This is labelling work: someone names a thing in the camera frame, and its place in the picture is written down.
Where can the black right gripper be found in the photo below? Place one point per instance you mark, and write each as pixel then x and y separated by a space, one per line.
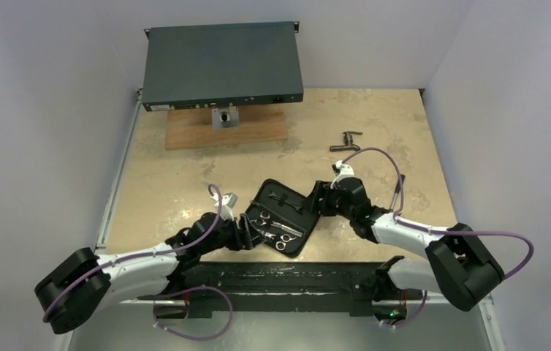
pixel 324 200

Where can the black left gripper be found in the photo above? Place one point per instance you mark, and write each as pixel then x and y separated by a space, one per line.
pixel 243 240

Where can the black zippered tool case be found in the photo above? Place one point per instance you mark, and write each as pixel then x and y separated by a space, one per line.
pixel 264 207

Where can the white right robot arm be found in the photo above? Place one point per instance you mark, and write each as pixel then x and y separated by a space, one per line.
pixel 456 263

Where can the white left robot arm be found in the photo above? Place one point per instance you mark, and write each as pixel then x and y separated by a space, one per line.
pixel 85 282

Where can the black hair clip in case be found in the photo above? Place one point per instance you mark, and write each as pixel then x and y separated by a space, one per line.
pixel 281 199

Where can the dark metal pipe fitting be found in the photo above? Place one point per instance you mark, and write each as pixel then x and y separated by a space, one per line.
pixel 348 142

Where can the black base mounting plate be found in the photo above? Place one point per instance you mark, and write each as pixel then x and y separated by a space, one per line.
pixel 359 289

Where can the wooden board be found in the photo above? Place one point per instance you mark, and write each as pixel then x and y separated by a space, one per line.
pixel 188 129

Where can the dark green rack device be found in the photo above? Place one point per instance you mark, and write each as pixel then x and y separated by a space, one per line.
pixel 222 65

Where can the grey metal bracket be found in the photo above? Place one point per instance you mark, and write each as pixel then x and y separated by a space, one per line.
pixel 225 117

